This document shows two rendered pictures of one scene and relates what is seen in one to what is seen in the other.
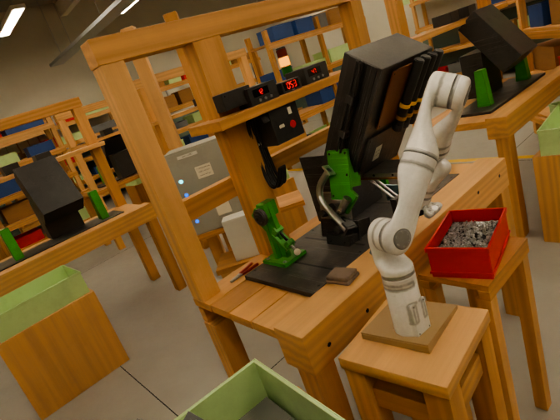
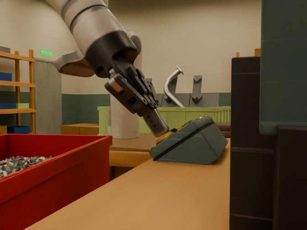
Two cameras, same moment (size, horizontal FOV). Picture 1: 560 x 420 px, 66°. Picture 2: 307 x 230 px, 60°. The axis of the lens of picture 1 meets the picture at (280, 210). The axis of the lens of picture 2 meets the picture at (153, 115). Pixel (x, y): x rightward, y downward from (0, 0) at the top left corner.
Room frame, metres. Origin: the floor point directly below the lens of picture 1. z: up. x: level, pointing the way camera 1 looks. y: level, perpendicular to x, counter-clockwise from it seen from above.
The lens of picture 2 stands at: (1.81, -0.64, 0.98)
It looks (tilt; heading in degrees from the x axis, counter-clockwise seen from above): 3 degrees down; 147
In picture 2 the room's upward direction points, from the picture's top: straight up
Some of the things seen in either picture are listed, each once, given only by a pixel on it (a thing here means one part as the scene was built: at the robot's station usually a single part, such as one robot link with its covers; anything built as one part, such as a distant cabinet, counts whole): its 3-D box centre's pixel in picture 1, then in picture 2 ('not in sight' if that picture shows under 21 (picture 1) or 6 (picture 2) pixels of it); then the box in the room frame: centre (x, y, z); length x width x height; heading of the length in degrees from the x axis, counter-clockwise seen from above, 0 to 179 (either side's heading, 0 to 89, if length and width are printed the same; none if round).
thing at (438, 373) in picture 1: (414, 339); (124, 148); (1.04, -0.24, 0.83); 0.32 x 0.32 x 0.04; 43
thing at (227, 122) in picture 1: (282, 97); not in sight; (2.05, -0.18, 1.52); 0.90 x 0.25 x 0.04; 126
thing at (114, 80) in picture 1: (286, 131); not in sight; (2.09, -0.15, 1.36); 1.49 x 0.09 x 0.97; 126
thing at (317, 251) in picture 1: (360, 222); not in sight; (1.84, -0.33, 0.89); 1.10 x 0.42 x 0.02; 126
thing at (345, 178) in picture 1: (344, 172); not in sight; (1.75, -0.31, 1.17); 0.13 x 0.12 x 0.20; 126
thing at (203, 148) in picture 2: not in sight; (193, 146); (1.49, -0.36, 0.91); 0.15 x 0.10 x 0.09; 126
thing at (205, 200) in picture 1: (286, 157); not in sight; (2.14, -0.11, 1.23); 1.30 x 0.05 x 0.09; 126
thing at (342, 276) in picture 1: (342, 275); (231, 129); (1.38, -0.13, 0.91); 0.10 x 0.08 x 0.03; 44
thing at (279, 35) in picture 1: (323, 83); not in sight; (7.74, -1.45, 1.14); 2.45 x 0.55 x 2.28; 127
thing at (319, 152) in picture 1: (342, 177); not in sight; (2.02, -0.34, 1.07); 0.30 x 0.18 x 0.34; 126
